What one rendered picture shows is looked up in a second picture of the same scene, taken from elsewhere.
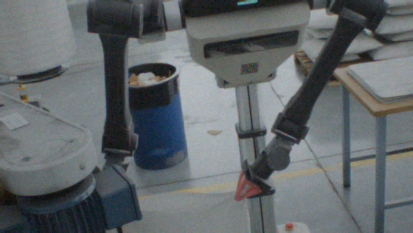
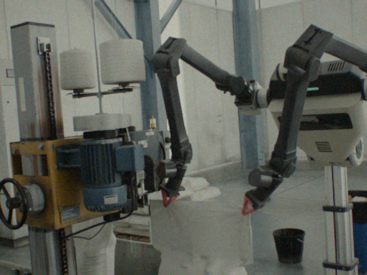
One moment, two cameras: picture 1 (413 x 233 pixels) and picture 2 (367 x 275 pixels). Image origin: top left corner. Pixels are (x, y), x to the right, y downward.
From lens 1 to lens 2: 1.07 m
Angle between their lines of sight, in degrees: 44
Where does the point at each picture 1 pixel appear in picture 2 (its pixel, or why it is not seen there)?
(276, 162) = (253, 179)
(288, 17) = (340, 102)
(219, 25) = not seen: hidden behind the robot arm
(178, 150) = not seen: outside the picture
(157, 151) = not seen: hidden behind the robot
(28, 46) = (109, 67)
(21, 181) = (74, 123)
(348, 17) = (292, 70)
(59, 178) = (88, 124)
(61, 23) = (129, 60)
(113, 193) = (121, 149)
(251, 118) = (334, 195)
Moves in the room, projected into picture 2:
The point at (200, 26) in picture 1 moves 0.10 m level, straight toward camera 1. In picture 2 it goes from (277, 104) to (265, 105)
